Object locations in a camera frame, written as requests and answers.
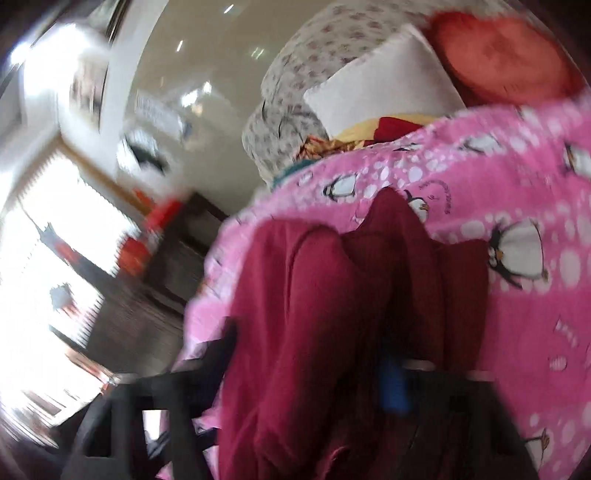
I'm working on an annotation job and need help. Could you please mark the dark red sweater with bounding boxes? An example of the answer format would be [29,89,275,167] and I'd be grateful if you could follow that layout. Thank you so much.
[216,187,491,480]

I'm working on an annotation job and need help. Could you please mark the orange yellow clothing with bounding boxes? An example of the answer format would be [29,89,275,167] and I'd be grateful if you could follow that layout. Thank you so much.
[298,135,340,160]

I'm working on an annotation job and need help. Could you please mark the white pillow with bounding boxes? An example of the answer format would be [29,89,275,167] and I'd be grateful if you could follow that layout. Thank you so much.
[302,23,468,139]

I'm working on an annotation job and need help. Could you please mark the red heart cushion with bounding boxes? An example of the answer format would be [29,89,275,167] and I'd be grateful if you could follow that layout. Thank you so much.
[427,11,580,110]

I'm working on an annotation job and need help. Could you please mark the large red gift box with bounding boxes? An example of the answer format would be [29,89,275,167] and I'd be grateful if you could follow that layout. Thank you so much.
[117,231,160,275]

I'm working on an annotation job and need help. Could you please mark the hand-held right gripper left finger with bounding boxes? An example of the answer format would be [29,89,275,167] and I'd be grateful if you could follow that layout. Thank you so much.
[60,318,238,480]

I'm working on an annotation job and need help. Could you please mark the flat red box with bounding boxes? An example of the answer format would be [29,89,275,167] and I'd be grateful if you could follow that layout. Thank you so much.
[143,198,186,232]

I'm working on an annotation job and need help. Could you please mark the eye chart wall poster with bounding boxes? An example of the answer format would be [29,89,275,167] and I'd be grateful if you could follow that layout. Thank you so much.
[133,89,194,140]

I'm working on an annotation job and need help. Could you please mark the pink penguin print blanket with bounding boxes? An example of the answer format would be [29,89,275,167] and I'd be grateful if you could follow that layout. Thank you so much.
[154,99,591,480]

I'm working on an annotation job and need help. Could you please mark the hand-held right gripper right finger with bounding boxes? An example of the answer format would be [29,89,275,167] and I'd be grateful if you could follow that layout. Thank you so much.
[379,350,542,480]

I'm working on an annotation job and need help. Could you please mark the dark wooden console table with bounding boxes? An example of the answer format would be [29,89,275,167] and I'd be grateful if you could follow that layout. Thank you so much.
[90,191,232,374]

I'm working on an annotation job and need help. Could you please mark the yellow red cloth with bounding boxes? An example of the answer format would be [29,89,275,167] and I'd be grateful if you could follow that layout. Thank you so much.
[331,112,446,145]

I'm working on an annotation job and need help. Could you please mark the window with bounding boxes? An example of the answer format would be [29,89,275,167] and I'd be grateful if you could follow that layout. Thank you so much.
[0,152,139,416]

